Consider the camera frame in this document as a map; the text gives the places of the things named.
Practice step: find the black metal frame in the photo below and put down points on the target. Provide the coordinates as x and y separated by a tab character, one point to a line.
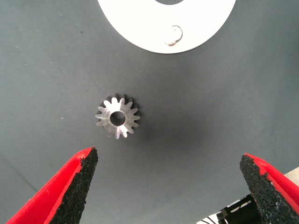
240	212

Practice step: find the small steel planetary gear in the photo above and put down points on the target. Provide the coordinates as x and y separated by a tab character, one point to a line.
127	109

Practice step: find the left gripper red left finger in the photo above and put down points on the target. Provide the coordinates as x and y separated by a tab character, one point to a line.
58	203

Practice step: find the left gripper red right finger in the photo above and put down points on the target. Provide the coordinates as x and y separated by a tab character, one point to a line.
275	200

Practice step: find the dark grey table cloth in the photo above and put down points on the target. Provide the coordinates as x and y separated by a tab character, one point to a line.
198	105

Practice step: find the round metal carrier plate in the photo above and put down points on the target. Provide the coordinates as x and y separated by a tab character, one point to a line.
140	23

